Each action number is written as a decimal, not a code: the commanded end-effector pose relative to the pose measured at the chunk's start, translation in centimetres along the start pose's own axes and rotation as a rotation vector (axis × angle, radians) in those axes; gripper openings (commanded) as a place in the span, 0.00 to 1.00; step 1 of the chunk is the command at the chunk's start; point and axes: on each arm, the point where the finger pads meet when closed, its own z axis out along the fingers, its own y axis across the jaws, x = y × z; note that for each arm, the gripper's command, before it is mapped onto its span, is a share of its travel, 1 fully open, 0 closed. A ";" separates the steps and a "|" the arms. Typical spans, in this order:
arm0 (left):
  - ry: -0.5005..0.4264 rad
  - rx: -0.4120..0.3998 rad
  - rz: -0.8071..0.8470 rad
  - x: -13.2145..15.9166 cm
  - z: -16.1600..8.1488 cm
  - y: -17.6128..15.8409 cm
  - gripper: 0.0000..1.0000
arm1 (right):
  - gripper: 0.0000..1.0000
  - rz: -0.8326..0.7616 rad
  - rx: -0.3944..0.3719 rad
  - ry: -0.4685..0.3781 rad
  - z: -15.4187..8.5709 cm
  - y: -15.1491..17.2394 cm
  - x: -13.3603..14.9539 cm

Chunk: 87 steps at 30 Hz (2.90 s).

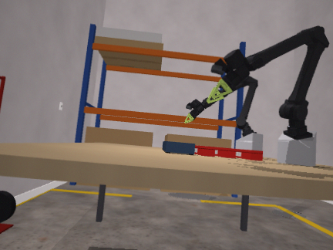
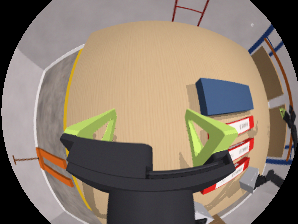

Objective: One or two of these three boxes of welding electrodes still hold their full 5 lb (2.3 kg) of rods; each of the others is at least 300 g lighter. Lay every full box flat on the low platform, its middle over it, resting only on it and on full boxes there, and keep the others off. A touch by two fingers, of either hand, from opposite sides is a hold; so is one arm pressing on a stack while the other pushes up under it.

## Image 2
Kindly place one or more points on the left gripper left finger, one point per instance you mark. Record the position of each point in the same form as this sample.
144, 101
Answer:
87, 127

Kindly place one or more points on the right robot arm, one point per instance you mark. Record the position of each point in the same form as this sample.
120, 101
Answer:
278, 181

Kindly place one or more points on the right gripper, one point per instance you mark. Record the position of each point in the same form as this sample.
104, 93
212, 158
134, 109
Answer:
284, 115

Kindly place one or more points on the white box with red trim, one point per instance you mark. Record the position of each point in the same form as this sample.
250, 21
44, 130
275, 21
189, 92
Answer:
241, 148

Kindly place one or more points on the white box with red edges labelled e6013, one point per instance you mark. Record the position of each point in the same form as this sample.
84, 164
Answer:
240, 166

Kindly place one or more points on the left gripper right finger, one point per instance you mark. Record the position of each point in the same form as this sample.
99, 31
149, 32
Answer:
221, 136

